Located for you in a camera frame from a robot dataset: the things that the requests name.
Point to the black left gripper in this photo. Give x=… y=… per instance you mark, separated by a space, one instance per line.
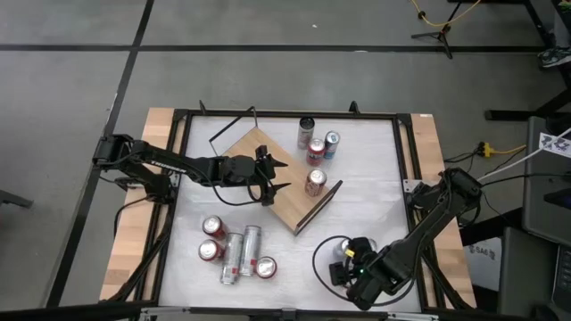
x=267 y=171

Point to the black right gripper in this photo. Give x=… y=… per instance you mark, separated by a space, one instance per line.
x=340 y=274

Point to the red Coca-Cola can white script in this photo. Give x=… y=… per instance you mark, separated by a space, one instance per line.
x=316 y=180

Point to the red Fanta strawberry can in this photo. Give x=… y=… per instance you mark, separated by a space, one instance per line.
x=316 y=153
x=266 y=267

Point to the dark slim can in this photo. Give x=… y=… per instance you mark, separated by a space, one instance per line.
x=306 y=134

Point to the tall silver can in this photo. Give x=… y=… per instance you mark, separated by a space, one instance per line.
x=250 y=249
x=232 y=258

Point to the red Coke Zero can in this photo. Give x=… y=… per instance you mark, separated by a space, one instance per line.
x=212 y=225
x=209 y=250

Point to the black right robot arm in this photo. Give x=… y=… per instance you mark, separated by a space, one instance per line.
x=428 y=227

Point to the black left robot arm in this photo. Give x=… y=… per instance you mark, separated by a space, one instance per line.
x=169 y=165

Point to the white cardboard box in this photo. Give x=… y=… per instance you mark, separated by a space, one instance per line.
x=484 y=267

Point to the dark grey box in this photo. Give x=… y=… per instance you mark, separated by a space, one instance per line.
x=526 y=272

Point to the grey cabinet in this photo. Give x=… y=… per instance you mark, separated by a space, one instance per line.
x=540 y=200

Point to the black tripod stand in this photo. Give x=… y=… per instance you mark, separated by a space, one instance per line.
x=444 y=32

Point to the black flat device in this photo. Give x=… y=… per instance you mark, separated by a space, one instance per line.
x=563 y=276

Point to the patterned paper sheet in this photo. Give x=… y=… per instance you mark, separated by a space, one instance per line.
x=555 y=145

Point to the black chair leg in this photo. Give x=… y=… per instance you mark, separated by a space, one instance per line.
x=15 y=199

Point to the person's foot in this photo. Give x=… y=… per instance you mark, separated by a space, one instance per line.
x=555 y=57

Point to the person's leg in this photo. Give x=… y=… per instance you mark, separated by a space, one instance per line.
x=564 y=31

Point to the black metal table frame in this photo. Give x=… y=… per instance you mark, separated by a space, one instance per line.
x=290 y=114

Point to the silver camera mount bar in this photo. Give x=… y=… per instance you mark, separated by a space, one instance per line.
x=178 y=310

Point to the black desk frame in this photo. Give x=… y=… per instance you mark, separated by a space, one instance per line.
x=513 y=115

